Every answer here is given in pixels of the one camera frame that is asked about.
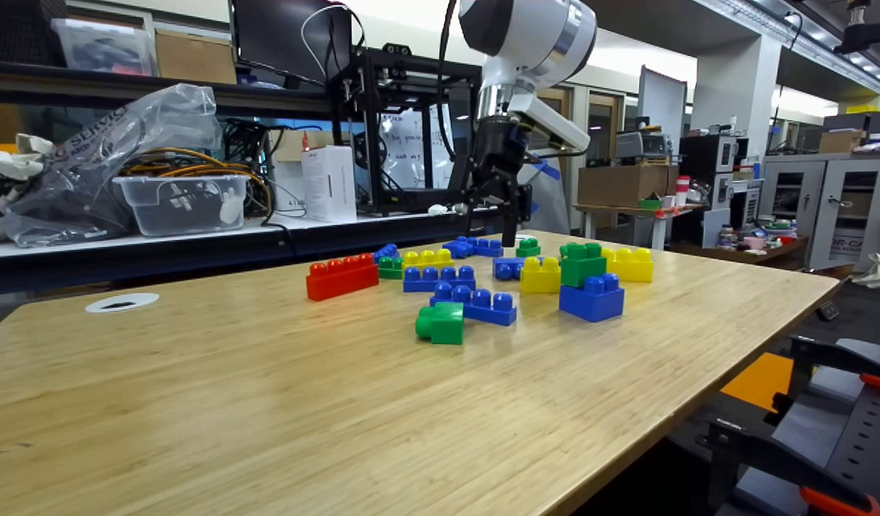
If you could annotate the blue four-stud block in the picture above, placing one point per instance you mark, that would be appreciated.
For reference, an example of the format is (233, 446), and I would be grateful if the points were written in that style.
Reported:
(481, 306)

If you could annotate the clear plastic bin with cables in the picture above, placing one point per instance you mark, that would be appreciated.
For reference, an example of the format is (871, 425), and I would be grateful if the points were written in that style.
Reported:
(184, 204)

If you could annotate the blue wide centre block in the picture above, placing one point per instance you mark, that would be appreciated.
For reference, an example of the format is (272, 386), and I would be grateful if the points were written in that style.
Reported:
(507, 268)

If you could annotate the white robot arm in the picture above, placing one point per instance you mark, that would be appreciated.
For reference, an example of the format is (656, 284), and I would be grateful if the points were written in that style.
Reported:
(524, 46)

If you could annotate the blue base block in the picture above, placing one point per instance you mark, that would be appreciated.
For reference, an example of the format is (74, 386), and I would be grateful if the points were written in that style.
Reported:
(596, 300)

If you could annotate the yellow block near centre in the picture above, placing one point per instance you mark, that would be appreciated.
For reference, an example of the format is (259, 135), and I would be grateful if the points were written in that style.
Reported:
(424, 258)

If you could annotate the black 3D printer frame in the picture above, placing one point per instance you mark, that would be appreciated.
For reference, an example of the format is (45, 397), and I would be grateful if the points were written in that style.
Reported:
(408, 128)

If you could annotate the green block on blue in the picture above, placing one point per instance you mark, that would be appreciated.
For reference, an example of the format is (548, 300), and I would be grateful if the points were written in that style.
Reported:
(580, 261)

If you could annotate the small blue block behind red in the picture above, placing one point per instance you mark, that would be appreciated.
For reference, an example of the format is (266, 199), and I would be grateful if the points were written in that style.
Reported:
(387, 250)

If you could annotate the red long block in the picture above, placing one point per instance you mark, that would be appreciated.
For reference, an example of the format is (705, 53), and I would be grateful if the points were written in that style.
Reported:
(342, 275)

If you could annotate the clear plastic bag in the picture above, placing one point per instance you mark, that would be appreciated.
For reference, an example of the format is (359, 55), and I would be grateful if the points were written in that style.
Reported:
(71, 199)

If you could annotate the yellow front long block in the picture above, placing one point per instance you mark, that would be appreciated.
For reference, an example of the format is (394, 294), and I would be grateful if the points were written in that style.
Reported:
(627, 265)

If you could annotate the green block right upper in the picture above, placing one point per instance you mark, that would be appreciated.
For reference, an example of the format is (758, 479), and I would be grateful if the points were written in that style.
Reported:
(528, 247)

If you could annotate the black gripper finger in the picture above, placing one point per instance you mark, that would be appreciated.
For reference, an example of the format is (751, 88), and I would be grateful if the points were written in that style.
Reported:
(507, 221)

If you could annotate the white cardboard box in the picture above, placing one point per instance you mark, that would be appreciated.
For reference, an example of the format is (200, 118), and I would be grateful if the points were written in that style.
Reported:
(328, 184)

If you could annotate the green block left alone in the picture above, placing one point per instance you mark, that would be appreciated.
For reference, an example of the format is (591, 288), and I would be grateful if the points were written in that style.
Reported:
(438, 324)

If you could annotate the white table grommet far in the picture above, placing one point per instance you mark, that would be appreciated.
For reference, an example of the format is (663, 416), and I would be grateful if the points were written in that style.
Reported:
(120, 303)

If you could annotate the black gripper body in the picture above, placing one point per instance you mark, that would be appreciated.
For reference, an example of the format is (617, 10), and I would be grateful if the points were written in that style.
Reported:
(493, 164)

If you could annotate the blue long flat block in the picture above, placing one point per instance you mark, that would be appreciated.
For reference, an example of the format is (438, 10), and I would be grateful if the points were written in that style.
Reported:
(467, 247)

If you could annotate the small green block behind yellow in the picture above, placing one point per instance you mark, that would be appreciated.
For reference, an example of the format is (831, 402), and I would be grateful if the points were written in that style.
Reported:
(391, 268)

